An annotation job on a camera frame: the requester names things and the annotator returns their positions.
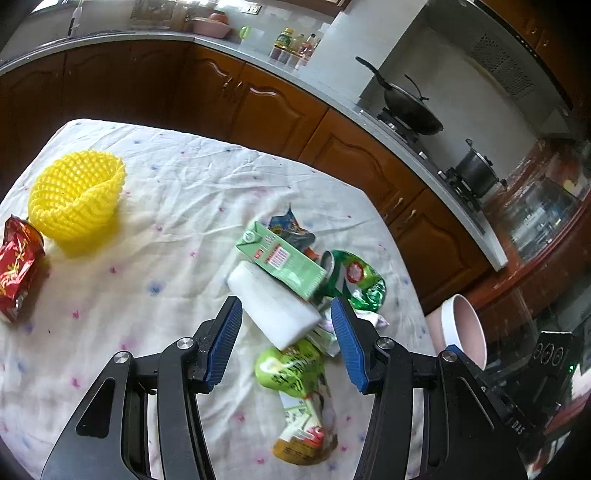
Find red glass-fronted cabinet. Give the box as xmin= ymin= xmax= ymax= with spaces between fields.
xmin=480 ymin=136 xmax=591 ymax=333

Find dark cooking pot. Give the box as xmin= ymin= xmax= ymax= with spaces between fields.
xmin=455 ymin=138 xmax=508 ymax=198

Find black wok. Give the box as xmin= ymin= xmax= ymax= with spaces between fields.
xmin=355 ymin=56 xmax=444 ymax=136

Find pink waste bin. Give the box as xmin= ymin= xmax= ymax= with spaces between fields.
xmin=425 ymin=294 xmax=488 ymax=371

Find grey range hood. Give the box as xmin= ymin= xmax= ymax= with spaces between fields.
xmin=422 ymin=0 xmax=574 ymax=136

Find white faucet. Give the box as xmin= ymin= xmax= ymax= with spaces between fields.
xmin=68 ymin=0 xmax=88 ymax=38

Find brown wooden kitchen cabinets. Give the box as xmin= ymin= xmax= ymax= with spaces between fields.
xmin=0 ymin=39 xmax=492 ymax=315

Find yellow-bottomed snack wrapper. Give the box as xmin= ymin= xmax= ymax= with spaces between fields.
xmin=272 ymin=385 xmax=339 ymax=463

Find pink bowl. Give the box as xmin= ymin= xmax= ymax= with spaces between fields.
xmin=191 ymin=14 xmax=234 ymax=39

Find green fruit pouch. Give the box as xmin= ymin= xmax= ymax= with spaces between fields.
xmin=255 ymin=339 xmax=327 ymax=398

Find red snack packet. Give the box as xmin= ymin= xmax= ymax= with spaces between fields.
xmin=0 ymin=215 xmax=46 ymax=324

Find gas stove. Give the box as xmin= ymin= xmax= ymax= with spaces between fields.
xmin=359 ymin=105 xmax=486 ymax=234

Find white foam block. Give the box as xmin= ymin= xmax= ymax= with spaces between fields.
xmin=227 ymin=261 xmax=324 ymax=349

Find blue crumpled wrapper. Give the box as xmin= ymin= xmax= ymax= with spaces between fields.
xmin=269 ymin=204 xmax=317 ymax=254

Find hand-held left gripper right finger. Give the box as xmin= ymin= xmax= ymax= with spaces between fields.
xmin=331 ymin=296 xmax=529 ymax=480

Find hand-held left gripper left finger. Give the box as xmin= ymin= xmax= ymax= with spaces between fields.
xmin=41 ymin=296 xmax=244 ymax=480

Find green drink carton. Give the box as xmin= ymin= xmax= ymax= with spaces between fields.
xmin=235 ymin=220 xmax=328 ymax=302

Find small pink-white wrapper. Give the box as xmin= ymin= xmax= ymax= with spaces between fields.
xmin=353 ymin=308 xmax=389 ymax=330

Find grey kitchen countertop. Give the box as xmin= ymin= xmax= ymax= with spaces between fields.
xmin=0 ymin=25 xmax=509 ymax=271

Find crushed green can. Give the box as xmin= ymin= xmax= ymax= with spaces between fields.
xmin=318 ymin=249 xmax=387 ymax=311

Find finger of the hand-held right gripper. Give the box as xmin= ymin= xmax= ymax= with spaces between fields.
xmin=444 ymin=344 xmax=509 ymax=409

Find yellow foam net basket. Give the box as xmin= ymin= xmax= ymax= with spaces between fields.
xmin=28 ymin=150 xmax=127 ymax=243

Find row of small jars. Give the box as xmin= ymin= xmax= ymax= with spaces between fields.
xmin=270 ymin=46 xmax=311 ymax=71

